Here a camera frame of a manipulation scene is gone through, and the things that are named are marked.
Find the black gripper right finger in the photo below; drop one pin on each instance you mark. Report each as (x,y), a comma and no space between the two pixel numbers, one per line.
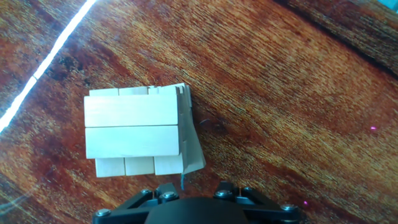
(270,211)

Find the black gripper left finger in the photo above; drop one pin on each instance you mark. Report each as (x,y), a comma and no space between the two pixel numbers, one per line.
(124,211)

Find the reddish brown wooden board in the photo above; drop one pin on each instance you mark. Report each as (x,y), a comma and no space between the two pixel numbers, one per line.
(280,109)

